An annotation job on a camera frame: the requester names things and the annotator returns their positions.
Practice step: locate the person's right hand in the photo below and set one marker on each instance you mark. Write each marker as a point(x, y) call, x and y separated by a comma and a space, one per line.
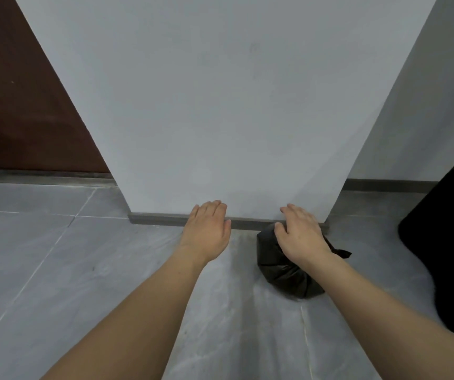
point(300, 239)

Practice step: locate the person's left hand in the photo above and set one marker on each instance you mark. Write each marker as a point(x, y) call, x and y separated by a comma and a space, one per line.
point(205, 235)

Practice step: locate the person's right thumb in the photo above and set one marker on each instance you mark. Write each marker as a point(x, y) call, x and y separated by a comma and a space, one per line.
point(279, 231)

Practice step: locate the person's left thumb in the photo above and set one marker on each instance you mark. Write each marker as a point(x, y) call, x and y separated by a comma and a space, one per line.
point(227, 228)

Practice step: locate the person's right forearm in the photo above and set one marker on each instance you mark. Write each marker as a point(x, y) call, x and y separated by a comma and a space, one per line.
point(377, 316)

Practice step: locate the person's left forearm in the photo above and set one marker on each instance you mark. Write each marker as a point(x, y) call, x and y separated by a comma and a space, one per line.
point(140, 324)

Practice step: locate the black plastic garbage bag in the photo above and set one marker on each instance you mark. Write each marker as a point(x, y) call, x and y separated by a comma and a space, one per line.
point(286, 279)

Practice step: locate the dark grey baseboard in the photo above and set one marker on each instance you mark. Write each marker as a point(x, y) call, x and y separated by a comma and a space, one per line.
point(389, 185)
point(159, 220)

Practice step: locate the grey stone door threshold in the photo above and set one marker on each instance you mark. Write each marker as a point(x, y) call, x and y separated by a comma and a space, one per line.
point(41, 178)

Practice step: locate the dark brown wooden door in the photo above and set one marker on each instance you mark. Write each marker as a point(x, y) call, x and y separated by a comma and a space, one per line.
point(21, 114)

